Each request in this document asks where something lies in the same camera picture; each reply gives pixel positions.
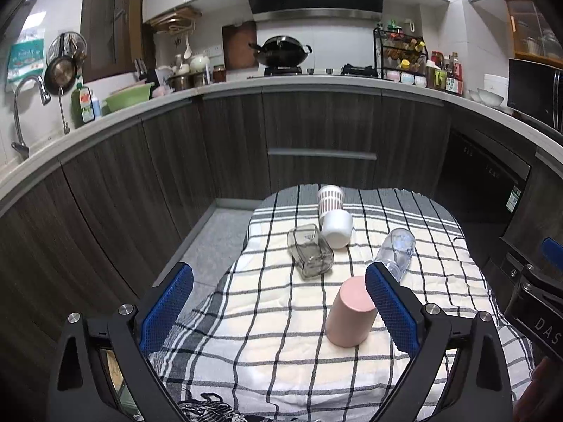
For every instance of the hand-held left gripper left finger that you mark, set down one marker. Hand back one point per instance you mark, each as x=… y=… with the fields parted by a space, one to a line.
x=167 y=307

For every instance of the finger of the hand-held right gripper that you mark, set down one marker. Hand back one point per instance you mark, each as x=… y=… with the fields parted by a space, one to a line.
x=555 y=251

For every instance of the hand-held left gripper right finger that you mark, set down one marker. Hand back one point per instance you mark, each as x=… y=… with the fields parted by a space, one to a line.
x=393 y=312

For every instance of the pink cup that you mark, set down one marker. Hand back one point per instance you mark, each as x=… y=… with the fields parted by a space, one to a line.
x=349 y=312

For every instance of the clear plastic cup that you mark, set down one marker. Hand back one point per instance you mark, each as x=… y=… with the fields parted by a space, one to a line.
x=396 y=248

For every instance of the plain white cup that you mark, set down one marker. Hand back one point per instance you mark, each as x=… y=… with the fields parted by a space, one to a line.
x=338 y=228

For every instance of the clear square glass cup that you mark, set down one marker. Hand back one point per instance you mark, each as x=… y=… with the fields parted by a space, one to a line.
x=310 y=250

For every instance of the white striped cup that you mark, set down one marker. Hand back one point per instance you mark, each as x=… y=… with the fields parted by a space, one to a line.
x=329 y=200

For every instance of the person's right hand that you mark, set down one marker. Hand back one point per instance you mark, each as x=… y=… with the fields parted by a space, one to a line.
x=545 y=391

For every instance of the black built-in dishwasher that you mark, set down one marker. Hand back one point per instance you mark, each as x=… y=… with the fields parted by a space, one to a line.
x=484 y=180

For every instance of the black white checkered cloth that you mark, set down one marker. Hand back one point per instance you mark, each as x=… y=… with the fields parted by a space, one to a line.
x=272 y=329

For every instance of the wood grain lower cabinets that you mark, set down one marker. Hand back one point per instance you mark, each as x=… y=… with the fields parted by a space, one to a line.
x=176 y=158

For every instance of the black microwave oven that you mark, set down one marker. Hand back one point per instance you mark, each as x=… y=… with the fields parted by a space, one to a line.
x=536 y=92

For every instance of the white bowl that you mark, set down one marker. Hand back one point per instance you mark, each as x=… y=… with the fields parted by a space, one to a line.
x=490 y=96

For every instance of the white rice cooker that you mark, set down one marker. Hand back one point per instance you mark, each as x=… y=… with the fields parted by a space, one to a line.
x=496 y=81

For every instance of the dark soy sauce bottle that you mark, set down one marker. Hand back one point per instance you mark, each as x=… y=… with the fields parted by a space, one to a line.
x=455 y=77

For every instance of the green plastic basin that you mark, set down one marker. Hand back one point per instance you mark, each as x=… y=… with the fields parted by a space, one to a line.
x=129 y=99

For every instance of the red capped sauce bottle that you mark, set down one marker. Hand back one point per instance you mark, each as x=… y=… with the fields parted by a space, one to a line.
x=435 y=70

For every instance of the green dish soap bottle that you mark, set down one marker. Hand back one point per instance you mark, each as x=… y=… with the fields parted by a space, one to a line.
x=83 y=105

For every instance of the small chrome tap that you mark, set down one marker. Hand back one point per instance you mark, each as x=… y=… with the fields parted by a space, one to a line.
x=64 y=114

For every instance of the steel pot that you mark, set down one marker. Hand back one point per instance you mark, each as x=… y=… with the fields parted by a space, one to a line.
x=179 y=81

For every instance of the brown lidded jar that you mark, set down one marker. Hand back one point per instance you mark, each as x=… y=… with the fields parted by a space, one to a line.
x=219 y=74

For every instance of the chrome kitchen faucet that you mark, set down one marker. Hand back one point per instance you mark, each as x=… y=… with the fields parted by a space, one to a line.
x=20 y=110

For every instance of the white teapot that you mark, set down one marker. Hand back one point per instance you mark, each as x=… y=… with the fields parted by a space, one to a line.
x=199 y=62

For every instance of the gas stove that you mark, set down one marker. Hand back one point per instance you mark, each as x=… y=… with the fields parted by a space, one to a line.
x=321 y=71

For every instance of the black spice rack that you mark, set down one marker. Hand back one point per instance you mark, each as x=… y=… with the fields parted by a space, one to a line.
x=399 y=52

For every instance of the hanging frying pan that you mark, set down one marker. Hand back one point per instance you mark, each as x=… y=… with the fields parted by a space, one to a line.
x=61 y=72

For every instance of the white hanging ladle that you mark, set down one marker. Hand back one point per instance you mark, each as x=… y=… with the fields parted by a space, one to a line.
x=188 y=48

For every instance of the brown cutting board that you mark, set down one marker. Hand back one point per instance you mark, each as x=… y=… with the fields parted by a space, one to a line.
x=237 y=46

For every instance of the black wok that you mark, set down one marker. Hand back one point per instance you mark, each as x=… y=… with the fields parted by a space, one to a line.
x=283 y=50

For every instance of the printed plastic bag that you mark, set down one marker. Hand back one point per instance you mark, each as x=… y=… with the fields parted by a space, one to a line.
x=26 y=59

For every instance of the dark framed window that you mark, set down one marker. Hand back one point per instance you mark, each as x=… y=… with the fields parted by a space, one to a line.
x=112 y=17

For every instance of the glass door wall cabinet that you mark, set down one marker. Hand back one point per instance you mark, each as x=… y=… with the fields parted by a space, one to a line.
x=534 y=28

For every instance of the wall rack with boards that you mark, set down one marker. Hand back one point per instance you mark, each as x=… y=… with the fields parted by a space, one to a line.
x=173 y=20

